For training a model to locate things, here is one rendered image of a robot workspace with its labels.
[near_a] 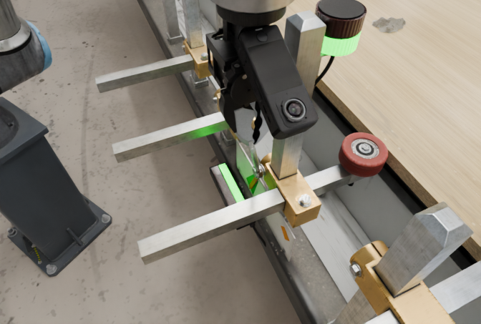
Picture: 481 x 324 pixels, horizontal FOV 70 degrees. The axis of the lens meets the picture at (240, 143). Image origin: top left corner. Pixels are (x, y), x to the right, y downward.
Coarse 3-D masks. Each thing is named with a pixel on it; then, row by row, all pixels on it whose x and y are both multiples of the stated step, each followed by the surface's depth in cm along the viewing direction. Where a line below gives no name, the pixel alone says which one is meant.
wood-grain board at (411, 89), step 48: (384, 0) 98; (432, 0) 98; (480, 0) 98; (384, 48) 82; (432, 48) 82; (480, 48) 82; (336, 96) 71; (384, 96) 71; (432, 96) 71; (480, 96) 71; (432, 144) 62; (480, 144) 62; (432, 192) 55; (480, 192) 55; (480, 240) 50
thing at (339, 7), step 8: (328, 0) 42; (336, 0) 42; (344, 0) 42; (352, 0) 42; (320, 8) 41; (328, 8) 41; (336, 8) 41; (344, 8) 41; (352, 8) 41; (360, 8) 41; (336, 16) 40; (344, 16) 40; (352, 16) 40; (328, 64) 47
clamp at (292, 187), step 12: (264, 168) 64; (264, 180) 66; (276, 180) 60; (288, 180) 60; (300, 180) 60; (288, 192) 59; (300, 192) 59; (312, 192) 59; (288, 204) 58; (312, 204) 57; (288, 216) 60; (300, 216) 57; (312, 216) 59
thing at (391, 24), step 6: (384, 18) 88; (390, 18) 89; (402, 18) 89; (372, 24) 89; (378, 24) 88; (384, 24) 88; (390, 24) 88; (396, 24) 87; (402, 24) 89; (384, 30) 86; (390, 30) 86; (396, 30) 87
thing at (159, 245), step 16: (320, 176) 62; (336, 176) 62; (352, 176) 63; (272, 192) 60; (320, 192) 62; (224, 208) 58; (240, 208) 58; (256, 208) 58; (272, 208) 59; (192, 224) 56; (208, 224) 56; (224, 224) 56; (240, 224) 58; (144, 240) 54; (160, 240) 54; (176, 240) 54; (192, 240) 55; (144, 256) 52; (160, 256) 54
